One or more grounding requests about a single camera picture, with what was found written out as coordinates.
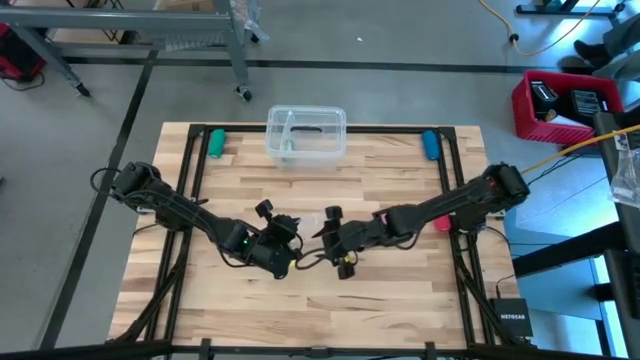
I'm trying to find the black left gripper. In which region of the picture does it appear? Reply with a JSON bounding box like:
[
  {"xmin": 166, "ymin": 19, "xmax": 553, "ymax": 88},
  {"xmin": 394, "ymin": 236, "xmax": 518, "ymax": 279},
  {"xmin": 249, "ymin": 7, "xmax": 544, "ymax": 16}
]
[{"xmin": 249, "ymin": 198, "xmax": 302, "ymax": 280}]

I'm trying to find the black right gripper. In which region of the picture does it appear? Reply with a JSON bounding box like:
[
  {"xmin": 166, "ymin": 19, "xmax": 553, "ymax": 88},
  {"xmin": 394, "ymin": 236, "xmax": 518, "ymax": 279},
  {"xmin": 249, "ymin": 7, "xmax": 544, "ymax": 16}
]
[{"xmin": 310, "ymin": 204, "xmax": 377, "ymax": 281}]

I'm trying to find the clear plastic bag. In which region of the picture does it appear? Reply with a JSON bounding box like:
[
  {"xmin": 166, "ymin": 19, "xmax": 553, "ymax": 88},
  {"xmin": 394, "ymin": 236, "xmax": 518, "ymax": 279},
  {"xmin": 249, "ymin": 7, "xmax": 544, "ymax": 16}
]
[{"xmin": 294, "ymin": 212, "xmax": 329, "ymax": 231}]

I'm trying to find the clear plastic storage bin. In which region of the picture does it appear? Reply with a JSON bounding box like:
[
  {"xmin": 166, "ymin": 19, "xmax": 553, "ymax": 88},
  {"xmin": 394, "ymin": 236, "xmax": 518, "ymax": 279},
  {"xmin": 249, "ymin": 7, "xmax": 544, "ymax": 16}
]
[{"xmin": 264, "ymin": 104, "xmax": 348, "ymax": 173}]

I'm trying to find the red plastic crate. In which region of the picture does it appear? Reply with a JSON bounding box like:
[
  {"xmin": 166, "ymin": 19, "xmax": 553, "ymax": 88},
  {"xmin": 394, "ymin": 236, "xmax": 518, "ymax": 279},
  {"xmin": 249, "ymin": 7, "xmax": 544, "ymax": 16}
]
[{"xmin": 510, "ymin": 68, "xmax": 625, "ymax": 146}]

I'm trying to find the black device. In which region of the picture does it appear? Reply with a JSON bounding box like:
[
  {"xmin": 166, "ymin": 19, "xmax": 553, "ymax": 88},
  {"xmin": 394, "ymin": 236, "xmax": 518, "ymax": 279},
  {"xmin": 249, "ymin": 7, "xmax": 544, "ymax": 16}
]
[
  {"xmin": 568, "ymin": 88, "xmax": 610, "ymax": 120},
  {"xmin": 528, "ymin": 79, "xmax": 560, "ymax": 115}
]

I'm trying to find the cardboard box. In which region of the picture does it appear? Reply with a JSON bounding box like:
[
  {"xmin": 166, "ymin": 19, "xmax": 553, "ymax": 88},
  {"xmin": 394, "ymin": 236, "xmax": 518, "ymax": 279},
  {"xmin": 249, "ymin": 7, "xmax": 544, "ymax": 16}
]
[{"xmin": 152, "ymin": 0, "xmax": 217, "ymax": 14}]

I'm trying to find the white paper sheet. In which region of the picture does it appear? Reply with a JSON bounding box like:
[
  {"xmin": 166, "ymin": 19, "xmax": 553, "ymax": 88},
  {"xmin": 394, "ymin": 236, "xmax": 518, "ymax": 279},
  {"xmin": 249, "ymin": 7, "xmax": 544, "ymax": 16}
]
[{"xmin": 548, "ymin": 113, "xmax": 592, "ymax": 129}]

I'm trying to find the grey metal cart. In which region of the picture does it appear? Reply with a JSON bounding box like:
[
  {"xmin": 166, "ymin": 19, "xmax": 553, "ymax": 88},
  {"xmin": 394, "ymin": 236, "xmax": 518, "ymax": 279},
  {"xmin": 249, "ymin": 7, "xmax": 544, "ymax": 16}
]
[{"xmin": 0, "ymin": 0, "xmax": 271, "ymax": 104}]

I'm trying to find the black computer desk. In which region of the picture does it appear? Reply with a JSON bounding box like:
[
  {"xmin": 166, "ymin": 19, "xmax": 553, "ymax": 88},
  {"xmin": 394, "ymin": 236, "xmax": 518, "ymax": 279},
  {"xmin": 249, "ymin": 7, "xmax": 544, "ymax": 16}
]
[{"xmin": 512, "ymin": 110, "xmax": 640, "ymax": 351}]

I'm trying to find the crumpled clear plastic sheet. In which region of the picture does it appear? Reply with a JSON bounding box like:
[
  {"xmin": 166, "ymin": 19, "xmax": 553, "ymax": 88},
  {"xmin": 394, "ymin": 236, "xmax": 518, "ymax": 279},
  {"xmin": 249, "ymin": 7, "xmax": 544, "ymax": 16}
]
[{"xmin": 607, "ymin": 143, "xmax": 640, "ymax": 210}]

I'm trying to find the person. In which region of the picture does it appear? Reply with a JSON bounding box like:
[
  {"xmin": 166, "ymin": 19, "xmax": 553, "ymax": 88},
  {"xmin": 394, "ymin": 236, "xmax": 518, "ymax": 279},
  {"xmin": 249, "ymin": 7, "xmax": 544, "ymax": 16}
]
[{"xmin": 572, "ymin": 24, "xmax": 640, "ymax": 81}]

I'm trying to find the red black tool case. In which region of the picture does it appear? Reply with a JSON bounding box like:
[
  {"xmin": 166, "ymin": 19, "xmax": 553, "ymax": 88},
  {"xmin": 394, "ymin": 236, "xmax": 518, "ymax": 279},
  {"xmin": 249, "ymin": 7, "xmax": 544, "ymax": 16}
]
[{"xmin": 0, "ymin": 22, "xmax": 47, "ymax": 84}]

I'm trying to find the black aluminium table frame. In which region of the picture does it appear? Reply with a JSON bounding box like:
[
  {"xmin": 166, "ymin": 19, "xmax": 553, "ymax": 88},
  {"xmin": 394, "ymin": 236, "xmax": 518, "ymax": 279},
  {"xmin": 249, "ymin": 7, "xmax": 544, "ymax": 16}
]
[{"xmin": 0, "ymin": 123, "xmax": 640, "ymax": 360}]

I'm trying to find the green clamp handle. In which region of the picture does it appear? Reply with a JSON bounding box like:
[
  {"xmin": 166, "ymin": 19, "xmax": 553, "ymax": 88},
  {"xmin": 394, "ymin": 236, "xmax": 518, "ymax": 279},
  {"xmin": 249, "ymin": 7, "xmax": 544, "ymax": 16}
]
[{"xmin": 207, "ymin": 128, "xmax": 228, "ymax": 160}]

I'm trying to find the blue clamp handle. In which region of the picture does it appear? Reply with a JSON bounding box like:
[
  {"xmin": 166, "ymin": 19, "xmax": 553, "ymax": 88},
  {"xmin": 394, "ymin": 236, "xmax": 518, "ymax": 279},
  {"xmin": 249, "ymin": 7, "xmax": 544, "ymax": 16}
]
[{"xmin": 421, "ymin": 129, "xmax": 442, "ymax": 162}]

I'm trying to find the black Netgear network switch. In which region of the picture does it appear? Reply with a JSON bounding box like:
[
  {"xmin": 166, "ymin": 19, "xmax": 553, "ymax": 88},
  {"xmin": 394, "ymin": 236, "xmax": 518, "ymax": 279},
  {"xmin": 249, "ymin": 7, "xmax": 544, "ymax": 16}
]
[{"xmin": 488, "ymin": 297, "xmax": 535, "ymax": 339}]

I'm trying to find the yellow hanging cable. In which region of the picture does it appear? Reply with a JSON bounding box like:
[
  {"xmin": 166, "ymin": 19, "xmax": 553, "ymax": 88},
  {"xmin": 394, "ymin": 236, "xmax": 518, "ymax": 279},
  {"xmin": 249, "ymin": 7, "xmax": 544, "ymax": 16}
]
[{"xmin": 519, "ymin": 124, "xmax": 640, "ymax": 176}]

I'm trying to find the yellow floor extension cable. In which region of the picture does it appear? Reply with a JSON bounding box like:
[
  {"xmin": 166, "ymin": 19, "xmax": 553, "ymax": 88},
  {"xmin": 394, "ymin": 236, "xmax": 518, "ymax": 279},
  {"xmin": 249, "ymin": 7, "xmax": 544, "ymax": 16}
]
[{"xmin": 478, "ymin": 0, "xmax": 602, "ymax": 58}]

